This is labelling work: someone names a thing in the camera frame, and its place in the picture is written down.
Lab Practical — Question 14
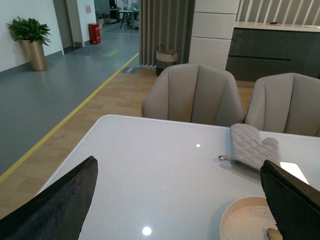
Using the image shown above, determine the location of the beige round plate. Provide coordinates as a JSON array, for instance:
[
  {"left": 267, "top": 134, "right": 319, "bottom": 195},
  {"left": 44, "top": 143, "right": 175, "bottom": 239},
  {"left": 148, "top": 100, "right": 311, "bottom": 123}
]
[{"left": 220, "top": 196, "right": 277, "bottom": 240}]

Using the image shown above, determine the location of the green potted plant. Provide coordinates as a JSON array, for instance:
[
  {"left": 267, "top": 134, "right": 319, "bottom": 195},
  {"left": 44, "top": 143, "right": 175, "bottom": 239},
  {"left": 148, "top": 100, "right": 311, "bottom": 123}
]
[{"left": 7, "top": 16, "right": 51, "bottom": 46}]

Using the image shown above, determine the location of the white pillar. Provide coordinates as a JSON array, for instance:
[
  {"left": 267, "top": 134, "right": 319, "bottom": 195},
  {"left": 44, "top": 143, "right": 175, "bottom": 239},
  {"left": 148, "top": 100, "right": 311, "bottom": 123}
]
[{"left": 188, "top": 0, "right": 240, "bottom": 70}]

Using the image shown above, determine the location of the beige chair left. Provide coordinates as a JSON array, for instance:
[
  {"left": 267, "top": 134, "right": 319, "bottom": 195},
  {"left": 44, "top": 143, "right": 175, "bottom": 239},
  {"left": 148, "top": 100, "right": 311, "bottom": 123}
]
[{"left": 141, "top": 63, "right": 245, "bottom": 127}]

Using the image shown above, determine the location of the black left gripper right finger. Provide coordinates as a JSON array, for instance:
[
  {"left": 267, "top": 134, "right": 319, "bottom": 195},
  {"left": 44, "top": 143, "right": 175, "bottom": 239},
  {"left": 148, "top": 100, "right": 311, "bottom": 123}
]
[{"left": 260, "top": 160, "right": 320, "bottom": 240}]

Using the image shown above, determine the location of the background desk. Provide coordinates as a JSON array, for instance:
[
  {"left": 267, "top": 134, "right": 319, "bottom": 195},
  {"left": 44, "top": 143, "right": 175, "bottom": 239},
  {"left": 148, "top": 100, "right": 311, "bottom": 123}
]
[{"left": 118, "top": 7, "right": 140, "bottom": 29}]

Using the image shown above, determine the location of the dark grey counter cabinet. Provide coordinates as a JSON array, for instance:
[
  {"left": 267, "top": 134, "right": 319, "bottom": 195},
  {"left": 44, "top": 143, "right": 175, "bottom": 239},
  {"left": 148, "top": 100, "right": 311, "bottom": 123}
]
[{"left": 225, "top": 22, "right": 320, "bottom": 82}]

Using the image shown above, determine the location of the grey quilted oven mitt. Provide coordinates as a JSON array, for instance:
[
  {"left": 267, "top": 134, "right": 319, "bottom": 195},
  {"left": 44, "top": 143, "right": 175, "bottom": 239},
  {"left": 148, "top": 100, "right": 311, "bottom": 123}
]
[{"left": 218, "top": 123, "right": 281, "bottom": 171}]

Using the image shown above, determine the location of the beige chair right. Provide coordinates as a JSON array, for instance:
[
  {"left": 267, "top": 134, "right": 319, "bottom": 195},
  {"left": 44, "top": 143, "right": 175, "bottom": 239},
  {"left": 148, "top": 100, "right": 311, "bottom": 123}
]
[{"left": 244, "top": 73, "right": 320, "bottom": 137}]

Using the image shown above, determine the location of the toasted bread slice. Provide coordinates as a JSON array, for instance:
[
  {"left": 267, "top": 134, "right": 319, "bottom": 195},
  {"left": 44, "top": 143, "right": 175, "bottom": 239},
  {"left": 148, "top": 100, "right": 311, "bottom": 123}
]
[{"left": 266, "top": 228, "right": 283, "bottom": 240}]

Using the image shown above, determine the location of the beige chair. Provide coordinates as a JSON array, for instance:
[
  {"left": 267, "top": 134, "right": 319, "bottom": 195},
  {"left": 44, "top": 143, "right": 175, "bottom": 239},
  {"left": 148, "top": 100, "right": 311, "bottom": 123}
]
[
  {"left": 141, "top": 63, "right": 245, "bottom": 127},
  {"left": 244, "top": 73, "right": 320, "bottom": 137}
]

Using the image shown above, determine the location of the grey folding curtain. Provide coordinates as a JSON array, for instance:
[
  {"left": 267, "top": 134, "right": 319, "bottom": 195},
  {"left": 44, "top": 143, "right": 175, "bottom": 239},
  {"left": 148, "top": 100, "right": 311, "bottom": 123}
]
[{"left": 138, "top": 0, "right": 196, "bottom": 66}]

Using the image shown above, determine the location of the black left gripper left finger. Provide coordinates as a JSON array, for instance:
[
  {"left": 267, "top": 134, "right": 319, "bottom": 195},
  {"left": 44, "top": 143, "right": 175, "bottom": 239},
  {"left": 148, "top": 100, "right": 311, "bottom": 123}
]
[{"left": 0, "top": 156, "right": 98, "bottom": 240}]

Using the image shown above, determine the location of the red bin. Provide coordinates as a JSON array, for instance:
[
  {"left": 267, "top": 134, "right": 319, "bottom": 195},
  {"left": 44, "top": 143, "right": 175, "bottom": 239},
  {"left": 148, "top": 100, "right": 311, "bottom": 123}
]
[{"left": 88, "top": 23, "right": 101, "bottom": 45}]

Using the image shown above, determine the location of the woven basket with handles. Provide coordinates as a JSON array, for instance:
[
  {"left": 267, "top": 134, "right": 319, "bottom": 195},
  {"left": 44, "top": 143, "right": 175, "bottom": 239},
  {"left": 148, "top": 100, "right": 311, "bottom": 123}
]
[{"left": 156, "top": 44, "right": 179, "bottom": 76}]

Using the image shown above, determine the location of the gold plant pot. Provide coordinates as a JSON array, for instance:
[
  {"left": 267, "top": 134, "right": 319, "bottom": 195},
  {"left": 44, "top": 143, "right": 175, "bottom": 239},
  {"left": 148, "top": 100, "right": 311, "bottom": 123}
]
[{"left": 20, "top": 40, "right": 47, "bottom": 72}]

